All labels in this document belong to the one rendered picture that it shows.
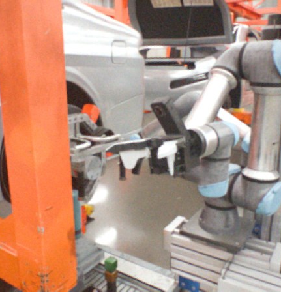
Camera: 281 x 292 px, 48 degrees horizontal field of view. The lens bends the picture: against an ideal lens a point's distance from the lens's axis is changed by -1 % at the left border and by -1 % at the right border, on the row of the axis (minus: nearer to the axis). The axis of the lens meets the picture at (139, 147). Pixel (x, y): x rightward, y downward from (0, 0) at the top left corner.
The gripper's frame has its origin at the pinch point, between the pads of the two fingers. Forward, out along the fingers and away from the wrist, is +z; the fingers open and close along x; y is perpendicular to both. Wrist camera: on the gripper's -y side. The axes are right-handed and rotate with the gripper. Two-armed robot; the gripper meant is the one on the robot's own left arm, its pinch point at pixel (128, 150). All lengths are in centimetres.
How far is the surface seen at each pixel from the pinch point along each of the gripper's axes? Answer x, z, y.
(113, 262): 48, -27, 52
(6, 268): 83, 1, 54
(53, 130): 53, -13, -1
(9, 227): 79, -2, 36
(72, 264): 62, -18, 53
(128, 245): 140, -109, 106
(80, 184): 84, -40, 29
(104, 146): 90, -60, 14
